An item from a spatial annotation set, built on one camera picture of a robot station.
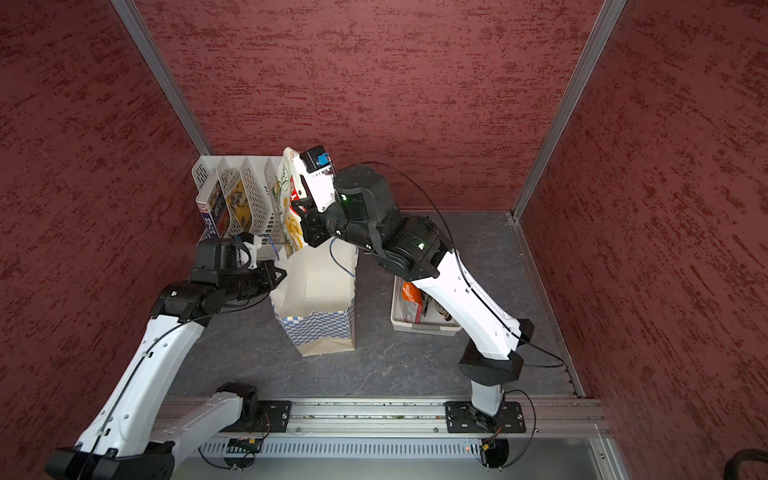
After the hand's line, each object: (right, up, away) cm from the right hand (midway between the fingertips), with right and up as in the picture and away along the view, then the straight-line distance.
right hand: (297, 211), depth 53 cm
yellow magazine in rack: (-36, +8, +47) cm, 59 cm away
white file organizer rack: (-33, +14, +49) cm, 61 cm away
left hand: (-10, -15, +19) cm, 26 cm away
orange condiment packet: (+22, -18, +18) cm, 34 cm away
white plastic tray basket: (+31, -31, +38) cm, 58 cm away
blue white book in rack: (-41, +5, +41) cm, 59 cm away
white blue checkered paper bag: (-8, -24, +40) cm, 47 cm away
